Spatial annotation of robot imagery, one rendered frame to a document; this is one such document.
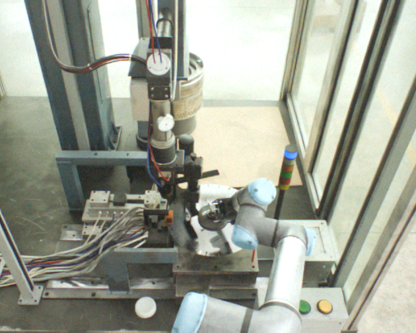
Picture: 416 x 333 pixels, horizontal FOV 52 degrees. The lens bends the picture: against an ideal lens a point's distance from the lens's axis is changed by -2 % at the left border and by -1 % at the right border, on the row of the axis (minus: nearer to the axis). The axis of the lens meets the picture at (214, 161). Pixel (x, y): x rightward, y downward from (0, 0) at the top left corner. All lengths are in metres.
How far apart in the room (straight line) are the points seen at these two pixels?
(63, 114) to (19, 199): 0.41
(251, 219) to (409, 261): 1.84
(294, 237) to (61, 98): 1.16
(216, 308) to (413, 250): 2.21
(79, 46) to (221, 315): 1.20
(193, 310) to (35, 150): 1.53
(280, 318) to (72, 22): 1.26
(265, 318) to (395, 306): 1.86
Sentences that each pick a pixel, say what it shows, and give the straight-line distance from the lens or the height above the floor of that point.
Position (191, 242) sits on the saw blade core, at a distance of 1.49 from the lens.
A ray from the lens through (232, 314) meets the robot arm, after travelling 0.86.
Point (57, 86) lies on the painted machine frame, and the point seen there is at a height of 1.16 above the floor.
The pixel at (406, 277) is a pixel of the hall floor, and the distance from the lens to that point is 2.83.
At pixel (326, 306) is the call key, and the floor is 0.91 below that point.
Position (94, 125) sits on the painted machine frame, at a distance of 1.95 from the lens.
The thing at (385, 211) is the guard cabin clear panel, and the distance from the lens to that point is 1.30.
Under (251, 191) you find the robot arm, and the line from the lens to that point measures 1.20.
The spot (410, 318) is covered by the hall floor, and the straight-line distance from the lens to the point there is 2.68.
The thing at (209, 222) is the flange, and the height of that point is 0.96.
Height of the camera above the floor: 2.15
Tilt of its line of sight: 43 degrees down
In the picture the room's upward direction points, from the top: 3 degrees clockwise
